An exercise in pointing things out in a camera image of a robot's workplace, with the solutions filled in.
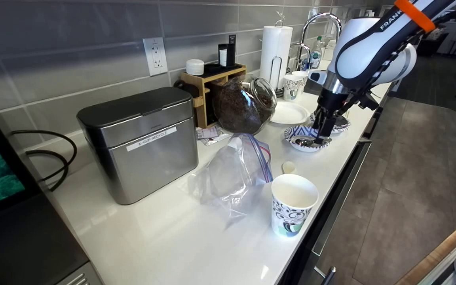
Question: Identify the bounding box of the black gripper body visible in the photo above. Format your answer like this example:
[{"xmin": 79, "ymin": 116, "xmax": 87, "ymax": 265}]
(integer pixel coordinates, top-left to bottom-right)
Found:
[{"xmin": 312, "ymin": 70, "xmax": 369, "ymax": 127}]

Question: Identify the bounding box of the black coffee scoop spoon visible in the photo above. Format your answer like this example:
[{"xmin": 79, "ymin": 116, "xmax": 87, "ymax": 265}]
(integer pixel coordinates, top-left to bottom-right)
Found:
[{"xmin": 291, "ymin": 138, "xmax": 325, "ymax": 148}]

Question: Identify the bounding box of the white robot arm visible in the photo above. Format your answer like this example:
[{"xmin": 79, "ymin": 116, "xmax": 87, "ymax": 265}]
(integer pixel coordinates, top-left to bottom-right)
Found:
[{"xmin": 309, "ymin": 0, "xmax": 456, "ymax": 146}]

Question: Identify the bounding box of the glass coffee bean jar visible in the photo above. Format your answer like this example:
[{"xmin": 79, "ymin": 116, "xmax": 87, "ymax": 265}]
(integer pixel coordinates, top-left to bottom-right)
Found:
[{"xmin": 212, "ymin": 78, "xmax": 277, "ymax": 135}]

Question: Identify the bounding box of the blue patterned paper bowl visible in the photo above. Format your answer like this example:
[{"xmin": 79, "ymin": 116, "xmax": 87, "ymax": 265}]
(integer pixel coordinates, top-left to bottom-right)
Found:
[{"xmin": 283, "ymin": 126, "xmax": 323, "ymax": 153}]

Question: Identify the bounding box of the patterned paper cup by towel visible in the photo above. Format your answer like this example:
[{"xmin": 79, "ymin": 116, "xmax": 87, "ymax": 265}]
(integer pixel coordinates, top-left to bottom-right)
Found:
[{"xmin": 282, "ymin": 75, "xmax": 304, "ymax": 102}]

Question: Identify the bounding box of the patterned paper cup near edge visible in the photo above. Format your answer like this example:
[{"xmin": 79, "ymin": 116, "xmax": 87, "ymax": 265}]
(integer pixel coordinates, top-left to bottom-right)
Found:
[{"xmin": 271, "ymin": 175, "xmax": 320, "ymax": 238}]

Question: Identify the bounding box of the paper towel roll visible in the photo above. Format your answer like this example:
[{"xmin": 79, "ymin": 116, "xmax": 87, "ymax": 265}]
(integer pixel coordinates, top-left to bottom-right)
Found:
[{"xmin": 260, "ymin": 26, "xmax": 293, "ymax": 89}]

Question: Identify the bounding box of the chrome kitchen faucet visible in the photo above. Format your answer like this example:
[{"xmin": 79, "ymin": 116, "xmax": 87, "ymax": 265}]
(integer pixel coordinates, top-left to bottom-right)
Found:
[{"xmin": 296, "ymin": 13, "xmax": 342, "ymax": 72}]

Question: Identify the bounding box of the clear zip plastic bag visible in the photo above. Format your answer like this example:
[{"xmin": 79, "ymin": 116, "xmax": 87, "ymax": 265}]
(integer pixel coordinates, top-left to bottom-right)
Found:
[{"xmin": 188, "ymin": 134, "xmax": 272, "ymax": 227}]

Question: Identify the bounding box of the black pod holder box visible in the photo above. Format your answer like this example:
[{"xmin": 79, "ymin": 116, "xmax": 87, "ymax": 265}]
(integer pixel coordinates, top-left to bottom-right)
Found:
[{"xmin": 219, "ymin": 35, "xmax": 236, "ymax": 69}]

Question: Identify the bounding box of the wooden pod organizer rack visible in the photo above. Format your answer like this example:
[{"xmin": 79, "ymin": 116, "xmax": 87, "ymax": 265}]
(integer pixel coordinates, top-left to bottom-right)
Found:
[{"xmin": 181, "ymin": 64, "xmax": 247, "ymax": 129}]

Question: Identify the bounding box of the steel compost bin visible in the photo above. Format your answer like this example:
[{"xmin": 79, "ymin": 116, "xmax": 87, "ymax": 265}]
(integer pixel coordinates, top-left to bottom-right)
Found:
[{"xmin": 76, "ymin": 88, "xmax": 198, "ymax": 205}]

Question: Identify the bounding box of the white wall outlet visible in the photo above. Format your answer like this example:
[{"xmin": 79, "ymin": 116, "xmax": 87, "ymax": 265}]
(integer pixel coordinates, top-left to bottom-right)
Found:
[{"xmin": 143, "ymin": 39, "xmax": 168, "ymax": 77}]

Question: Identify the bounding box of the black power cable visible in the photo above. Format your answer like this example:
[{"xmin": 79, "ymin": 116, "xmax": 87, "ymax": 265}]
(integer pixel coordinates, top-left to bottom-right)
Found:
[{"xmin": 8, "ymin": 129, "xmax": 79, "ymax": 194}]

